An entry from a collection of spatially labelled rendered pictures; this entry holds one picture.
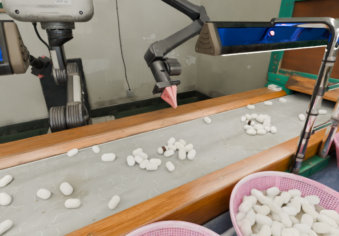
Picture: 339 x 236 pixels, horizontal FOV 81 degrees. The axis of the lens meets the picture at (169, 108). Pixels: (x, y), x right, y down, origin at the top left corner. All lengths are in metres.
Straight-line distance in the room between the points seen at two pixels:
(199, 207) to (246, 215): 0.10
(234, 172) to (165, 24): 2.47
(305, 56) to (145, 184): 1.01
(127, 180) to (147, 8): 2.38
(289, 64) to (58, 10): 1.15
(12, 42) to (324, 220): 0.63
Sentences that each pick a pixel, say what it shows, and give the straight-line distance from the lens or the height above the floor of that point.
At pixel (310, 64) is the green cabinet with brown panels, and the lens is 1.24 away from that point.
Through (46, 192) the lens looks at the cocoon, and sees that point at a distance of 0.56.
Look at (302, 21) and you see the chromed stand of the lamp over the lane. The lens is 0.60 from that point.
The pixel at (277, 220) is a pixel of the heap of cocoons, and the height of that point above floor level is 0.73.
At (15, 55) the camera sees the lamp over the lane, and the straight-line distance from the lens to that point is 0.36.
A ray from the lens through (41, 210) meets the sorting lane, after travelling 0.55.
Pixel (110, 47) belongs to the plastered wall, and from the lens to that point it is 2.58.
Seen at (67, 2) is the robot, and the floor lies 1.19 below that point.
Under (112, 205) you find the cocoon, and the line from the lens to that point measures 0.48.
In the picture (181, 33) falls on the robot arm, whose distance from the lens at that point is 0.98.
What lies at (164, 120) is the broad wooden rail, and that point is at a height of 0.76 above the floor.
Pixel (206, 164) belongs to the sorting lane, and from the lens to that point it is 0.59.
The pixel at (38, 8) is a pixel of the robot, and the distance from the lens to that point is 1.00.
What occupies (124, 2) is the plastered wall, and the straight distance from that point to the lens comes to 2.63.
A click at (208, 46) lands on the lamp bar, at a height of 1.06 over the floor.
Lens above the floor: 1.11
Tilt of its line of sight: 23 degrees down
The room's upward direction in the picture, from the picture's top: straight up
